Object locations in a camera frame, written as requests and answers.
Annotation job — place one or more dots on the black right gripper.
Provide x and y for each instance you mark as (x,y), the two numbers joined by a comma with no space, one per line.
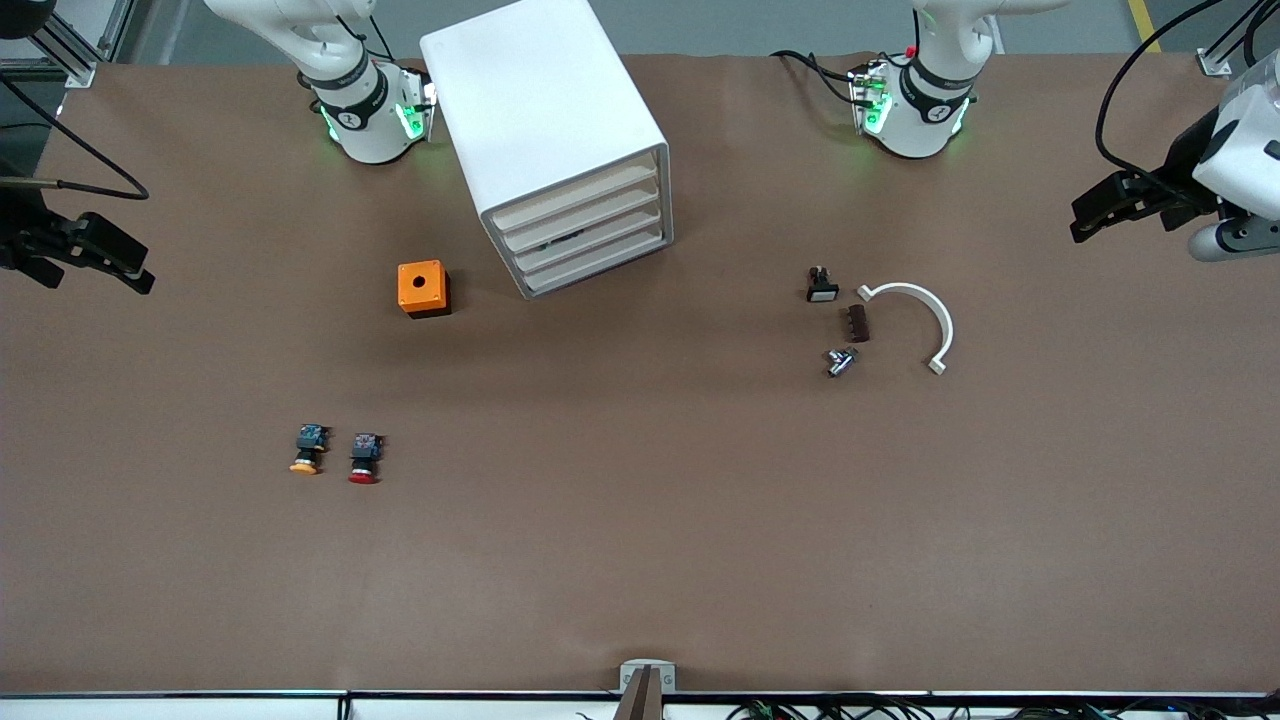
(22,232)

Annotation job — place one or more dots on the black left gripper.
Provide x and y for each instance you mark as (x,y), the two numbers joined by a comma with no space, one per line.
(1183,163)

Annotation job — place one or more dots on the white plastic drawer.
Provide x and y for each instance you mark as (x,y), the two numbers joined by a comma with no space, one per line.
(575,192)
(580,216)
(600,261)
(620,228)

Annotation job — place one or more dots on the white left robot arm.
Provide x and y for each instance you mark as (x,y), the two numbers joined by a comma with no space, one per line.
(925,125)

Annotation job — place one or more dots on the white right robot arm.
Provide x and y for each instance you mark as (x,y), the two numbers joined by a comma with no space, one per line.
(365,120)

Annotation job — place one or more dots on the black white push button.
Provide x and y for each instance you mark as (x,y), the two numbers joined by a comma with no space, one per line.
(822,290)

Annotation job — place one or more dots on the white drawer cabinet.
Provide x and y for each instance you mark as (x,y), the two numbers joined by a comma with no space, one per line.
(540,100)

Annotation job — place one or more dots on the brown terminal block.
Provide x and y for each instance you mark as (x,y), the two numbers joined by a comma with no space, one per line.
(856,324)

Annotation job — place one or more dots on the small metal connector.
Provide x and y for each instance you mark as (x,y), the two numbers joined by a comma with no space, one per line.
(840,362)

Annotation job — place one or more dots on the orange box with hole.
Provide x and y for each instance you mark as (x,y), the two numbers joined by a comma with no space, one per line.
(408,292)

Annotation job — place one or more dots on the aluminium frame post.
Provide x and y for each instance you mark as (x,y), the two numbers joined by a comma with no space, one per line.
(1213,63)
(78,72)

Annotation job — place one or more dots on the white curved bracket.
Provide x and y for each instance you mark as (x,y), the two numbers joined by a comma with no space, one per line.
(946,330)

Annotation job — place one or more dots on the orange push button switch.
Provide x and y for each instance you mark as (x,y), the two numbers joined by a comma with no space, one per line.
(311,440)

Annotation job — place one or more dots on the red push button switch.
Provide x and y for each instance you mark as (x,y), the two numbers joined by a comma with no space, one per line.
(365,455)

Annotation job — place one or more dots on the white table frame rail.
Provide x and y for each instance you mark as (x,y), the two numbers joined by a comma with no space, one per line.
(200,710)

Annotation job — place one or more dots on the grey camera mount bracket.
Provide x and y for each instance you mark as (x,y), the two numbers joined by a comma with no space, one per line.
(647,690)

